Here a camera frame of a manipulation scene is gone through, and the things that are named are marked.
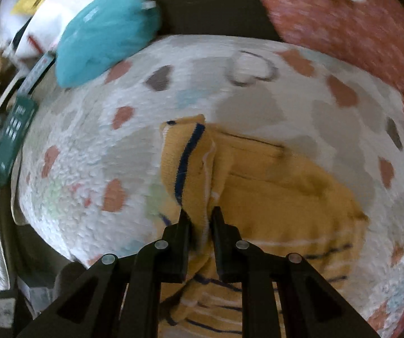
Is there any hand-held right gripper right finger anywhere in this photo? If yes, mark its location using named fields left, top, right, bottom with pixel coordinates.
left=211, top=206, right=382, bottom=338

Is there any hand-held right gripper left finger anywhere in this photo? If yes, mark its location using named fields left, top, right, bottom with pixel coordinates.
left=17, top=208, right=193, bottom=338

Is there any yellow striped sweater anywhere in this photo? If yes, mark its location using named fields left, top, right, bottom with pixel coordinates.
left=146, top=114, right=369, bottom=338

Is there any white heart-print quilt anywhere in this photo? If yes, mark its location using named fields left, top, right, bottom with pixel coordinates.
left=17, top=35, right=404, bottom=335

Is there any green printed box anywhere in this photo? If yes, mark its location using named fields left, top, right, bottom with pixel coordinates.
left=0, top=95, right=39, bottom=185

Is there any teal plush cushion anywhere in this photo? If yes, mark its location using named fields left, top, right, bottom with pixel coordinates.
left=54, top=0, right=162, bottom=88

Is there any white power strip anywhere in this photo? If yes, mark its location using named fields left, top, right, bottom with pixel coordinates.
left=19, top=53, right=56, bottom=95

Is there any red floral blanket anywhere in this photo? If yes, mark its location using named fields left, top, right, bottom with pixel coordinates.
left=239, top=0, right=404, bottom=338

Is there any white printed pillow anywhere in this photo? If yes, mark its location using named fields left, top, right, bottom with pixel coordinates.
left=0, top=0, right=125, bottom=60

